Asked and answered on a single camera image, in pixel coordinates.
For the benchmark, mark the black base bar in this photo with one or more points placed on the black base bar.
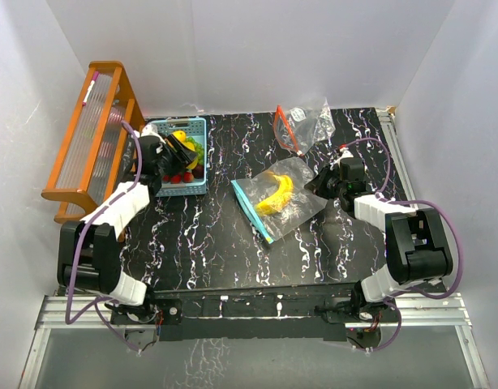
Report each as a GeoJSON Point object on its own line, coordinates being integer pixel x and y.
{"type": "Point", "coordinates": [330, 312]}

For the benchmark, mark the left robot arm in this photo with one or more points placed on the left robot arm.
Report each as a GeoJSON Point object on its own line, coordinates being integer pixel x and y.
{"type": "Point", "coordinates": [89, 249]}

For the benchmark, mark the dark red fake plum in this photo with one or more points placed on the dark red fake plum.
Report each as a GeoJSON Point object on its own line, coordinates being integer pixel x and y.
{"type": "Point", "coordinates": [198, 172]}

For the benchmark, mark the red zip clear bag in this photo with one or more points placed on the red zip clear bag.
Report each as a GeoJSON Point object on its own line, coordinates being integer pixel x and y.
{"type": "Point", "coordinates": [298, 128]}

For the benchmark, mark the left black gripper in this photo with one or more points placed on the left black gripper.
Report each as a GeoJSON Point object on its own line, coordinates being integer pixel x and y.
{"type": "Point", "coordinates": [185, 155]}

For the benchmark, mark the red fake strawberries bunch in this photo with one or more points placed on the red fake strawberries bunch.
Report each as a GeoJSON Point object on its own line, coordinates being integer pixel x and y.
{"type": "Point", "coordinates": [183, 177]}

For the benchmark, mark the orange wooden rack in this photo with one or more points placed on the orange wooden rack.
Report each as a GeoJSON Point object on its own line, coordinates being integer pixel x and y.
{"type": "Point", "coordinates": [87, 166]}

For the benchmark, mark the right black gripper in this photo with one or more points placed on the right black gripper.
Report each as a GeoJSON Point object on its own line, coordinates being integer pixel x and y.
{"type": "Point", "coordinates": [316, 185]}

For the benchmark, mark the light blue plastic basket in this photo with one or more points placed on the light blue plastic basket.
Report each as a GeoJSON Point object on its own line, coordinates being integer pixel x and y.
{"type": "Point", "coordinates": [195, 128]}

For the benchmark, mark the pink white marker pen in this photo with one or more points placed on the pink white marker pen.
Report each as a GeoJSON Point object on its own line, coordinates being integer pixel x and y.
{"type": "Point", "coordinates": [90, 87]}

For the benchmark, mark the aluminium frame rail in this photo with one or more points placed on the aluminium frame rail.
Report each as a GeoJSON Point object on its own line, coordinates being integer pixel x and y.
{"type": "Point", "coordinates": [89, 312]}

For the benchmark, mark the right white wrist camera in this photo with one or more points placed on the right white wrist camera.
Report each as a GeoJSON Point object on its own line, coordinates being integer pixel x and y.
{"type": "Point", "coordinates": [343, 153]}

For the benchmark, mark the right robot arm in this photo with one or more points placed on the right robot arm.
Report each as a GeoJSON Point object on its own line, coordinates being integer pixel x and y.
{"type": "Point", "coordinates": [416, 246]}

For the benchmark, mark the green fake grapes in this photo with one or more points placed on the green fake grapes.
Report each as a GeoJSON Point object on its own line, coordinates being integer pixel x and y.
{"type": "Point", "coordinates": [199, 149]}

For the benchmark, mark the blue zip clear bag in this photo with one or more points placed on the blue zip clear bag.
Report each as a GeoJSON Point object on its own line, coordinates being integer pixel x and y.
{"type": "Point", "coordinates": [301, 208]}

